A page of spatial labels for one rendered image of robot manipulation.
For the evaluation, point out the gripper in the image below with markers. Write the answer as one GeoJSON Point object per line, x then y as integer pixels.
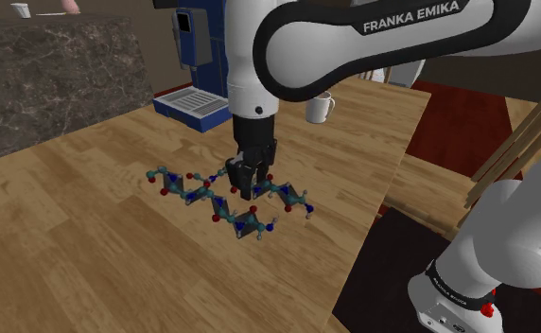
{"type": "Point", "coordinates": [253, 131]}

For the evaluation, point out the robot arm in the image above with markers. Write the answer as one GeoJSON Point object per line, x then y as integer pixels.
{"type": "Point", "coordinates": [326, 44]}

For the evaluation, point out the teal red blue molecule model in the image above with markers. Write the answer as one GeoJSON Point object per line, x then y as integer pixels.
{"type": "Point", "coordinates": [245, 228]}

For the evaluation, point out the white mug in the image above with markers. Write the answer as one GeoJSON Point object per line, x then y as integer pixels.
{"type": "Point", "coordinates": [316, 110]}

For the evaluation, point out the blue coffee machine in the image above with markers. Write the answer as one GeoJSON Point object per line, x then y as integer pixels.
{"type": "Point", "coordinates": [192, 103]}

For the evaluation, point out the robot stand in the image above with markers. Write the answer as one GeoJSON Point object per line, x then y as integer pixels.
{"type": "Point", "coordinates": [390, 276]}

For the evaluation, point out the dark marble counter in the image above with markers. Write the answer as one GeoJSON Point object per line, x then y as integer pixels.
{"type": "Point", "coordinates": [54, 83]}

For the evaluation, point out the wooden chair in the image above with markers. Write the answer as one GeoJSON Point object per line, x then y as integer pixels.
{"type": "Point", "coordinates": [515, 143]}

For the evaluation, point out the small white cup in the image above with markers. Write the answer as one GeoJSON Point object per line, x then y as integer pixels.
{"type": "Point", "coordinates": [21, 10]}

